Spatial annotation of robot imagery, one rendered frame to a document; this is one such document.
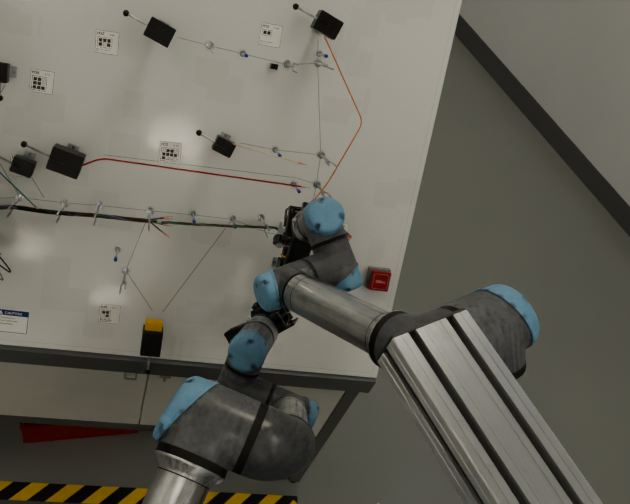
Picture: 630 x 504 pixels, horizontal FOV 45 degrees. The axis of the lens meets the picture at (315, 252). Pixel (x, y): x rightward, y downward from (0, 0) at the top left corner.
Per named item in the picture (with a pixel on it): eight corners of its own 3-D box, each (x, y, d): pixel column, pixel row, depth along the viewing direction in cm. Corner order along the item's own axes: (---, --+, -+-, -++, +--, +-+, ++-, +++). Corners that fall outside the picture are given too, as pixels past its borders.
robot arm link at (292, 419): (334, 440, 114) (324, 392, 163) (267, 412, 114) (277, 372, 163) (304, 512, 114) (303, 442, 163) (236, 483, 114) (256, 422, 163)
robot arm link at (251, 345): (218, 367, 152) (233, 330, 150) (232, 348, 163) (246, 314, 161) (253, 383, 152) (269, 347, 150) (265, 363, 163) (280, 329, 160)
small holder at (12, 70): (-8, 97, 164) (-15, 100, 158) (-6, 59, 162) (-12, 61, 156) (14, 100, 165) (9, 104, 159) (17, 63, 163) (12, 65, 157)
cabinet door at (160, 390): (316, 439, 238) (353, 381, 208) (139, 427, 226) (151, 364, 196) (315, 431, 240) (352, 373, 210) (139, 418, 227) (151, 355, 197)
